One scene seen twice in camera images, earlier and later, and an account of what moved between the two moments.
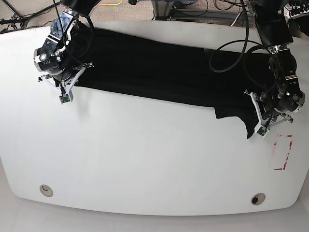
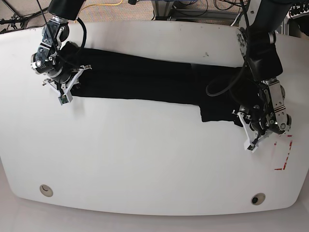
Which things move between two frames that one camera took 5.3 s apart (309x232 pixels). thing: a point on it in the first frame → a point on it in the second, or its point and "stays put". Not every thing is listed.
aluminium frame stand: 161,8 stays put
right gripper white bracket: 260,122 → 249,143
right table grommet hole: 258,198 stays put
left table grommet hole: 46,190 stays put
